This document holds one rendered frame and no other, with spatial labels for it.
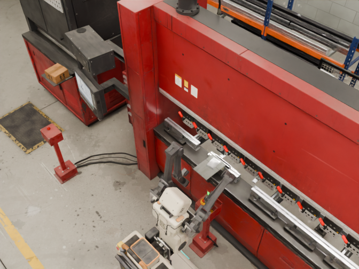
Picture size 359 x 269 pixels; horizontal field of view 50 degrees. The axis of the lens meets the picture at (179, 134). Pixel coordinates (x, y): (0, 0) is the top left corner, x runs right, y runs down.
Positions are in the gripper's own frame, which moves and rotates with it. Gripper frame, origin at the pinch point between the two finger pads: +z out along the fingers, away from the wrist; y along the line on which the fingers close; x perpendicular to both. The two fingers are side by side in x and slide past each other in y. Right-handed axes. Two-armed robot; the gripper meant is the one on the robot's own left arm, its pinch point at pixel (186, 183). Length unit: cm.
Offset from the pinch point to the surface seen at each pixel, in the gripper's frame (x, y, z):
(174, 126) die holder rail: -38, 62, 22
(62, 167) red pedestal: 84, 163, 50
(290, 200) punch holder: -45, -83, -4
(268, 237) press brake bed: -11, -80, 39
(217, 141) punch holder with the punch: -48.5, 0.3, -6.2
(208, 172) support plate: -21.2, -5.4, 10.4
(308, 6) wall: -386, 157, 263
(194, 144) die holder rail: -36, 31, 24
